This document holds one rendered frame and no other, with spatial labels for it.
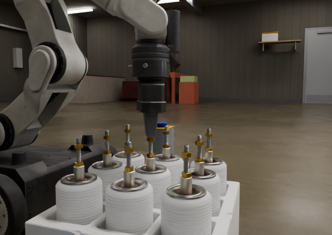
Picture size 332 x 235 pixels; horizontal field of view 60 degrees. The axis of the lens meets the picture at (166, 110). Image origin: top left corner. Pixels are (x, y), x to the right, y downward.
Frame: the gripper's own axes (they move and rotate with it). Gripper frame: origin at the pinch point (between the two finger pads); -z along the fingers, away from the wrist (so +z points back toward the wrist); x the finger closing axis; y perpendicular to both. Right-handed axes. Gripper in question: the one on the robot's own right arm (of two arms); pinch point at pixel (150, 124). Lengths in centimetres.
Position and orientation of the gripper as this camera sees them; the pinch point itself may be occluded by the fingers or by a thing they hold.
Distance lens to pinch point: 68.3
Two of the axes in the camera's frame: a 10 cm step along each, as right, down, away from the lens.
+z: 0.0, -10.0, -0.8
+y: -9.7, 0.2, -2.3
